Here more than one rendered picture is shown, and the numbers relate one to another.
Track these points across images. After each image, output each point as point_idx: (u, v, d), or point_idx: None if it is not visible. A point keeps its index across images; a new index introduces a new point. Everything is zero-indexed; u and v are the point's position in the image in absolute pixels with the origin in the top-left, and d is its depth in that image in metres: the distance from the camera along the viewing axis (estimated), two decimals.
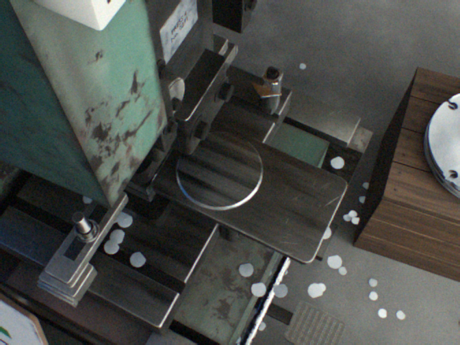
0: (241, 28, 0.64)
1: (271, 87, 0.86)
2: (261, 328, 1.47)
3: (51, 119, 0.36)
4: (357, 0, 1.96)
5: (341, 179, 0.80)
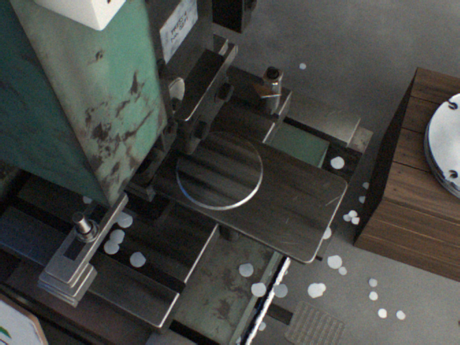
0: (241, 28, 0.64)
1: (271, 87, 0.86)
2: (261, 328, 1.47)
3: (51, 119, 0.36)
4: (357, 0, 1.96)
5: (341, 179, 0.80)
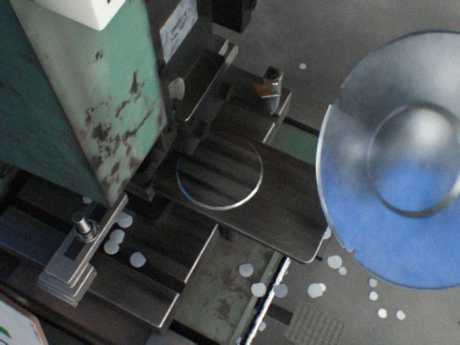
0: (241, 28, 0.64)
1: (271, 87, 0.86)
2: (261, 328, 1.47)
3: (51, 119, 0.36)
4: (357, 0, 1.96)
5: None
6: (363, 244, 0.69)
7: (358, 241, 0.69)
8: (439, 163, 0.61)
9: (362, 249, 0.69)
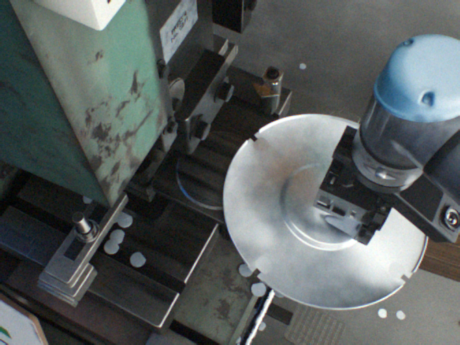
0: (241, 28, 0.64)
1: (271, 87, 0.86)
2: (261, 328, 1.47)
3: (51, 119, 0.36)
4: (357, 0, 1.96)
5: None
6: (269, 265, 0.73)
7: (263, 262, 0.73)
8: None
9: (267, 270, 0.73)
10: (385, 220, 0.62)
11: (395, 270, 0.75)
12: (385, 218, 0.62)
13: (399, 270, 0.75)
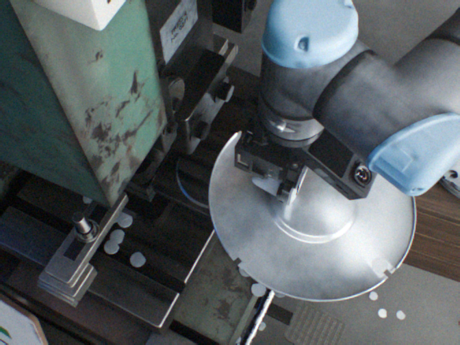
0: (241, 28, 0.64)
1: None
2: (261, 328, 1.47)
3: (51, 119, 0.36)
4: (357, 0, 1.96)
5: None
6: (250, 254, 0.74)
7: (245, 252, 0.74)
8: (336, 205, 0.78)
9: (248, 259, 0.74)
10: (298, 177, 0.64)
11: (378, 265, 0.75)
12: (298, 174, 0.64)
13: (382, 265, 0.75)
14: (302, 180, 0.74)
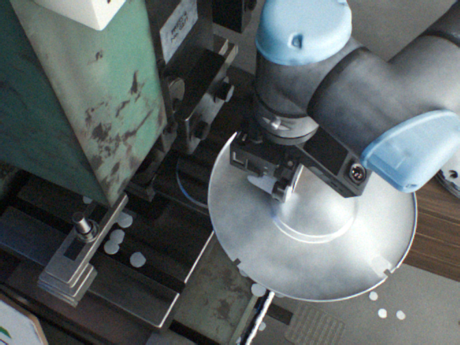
0: (241, 28, 0.64)
1: None
2: (261, 328, 1.47)
3: (51, 119, 0.36)
4: (357, 0, 1.96)
5: None
6: (249, 255, 0.74)
7: (244, 252, 0.75)
8: (336, 204, 0.77)
9: (248, 260, 0.74)
10: (293, 175, 0.64)
11: (378, 265, 0.75)
12: (293, 172, 0.64)
13: (382, 265, 0.75)
14: (298, 178, 0.74)
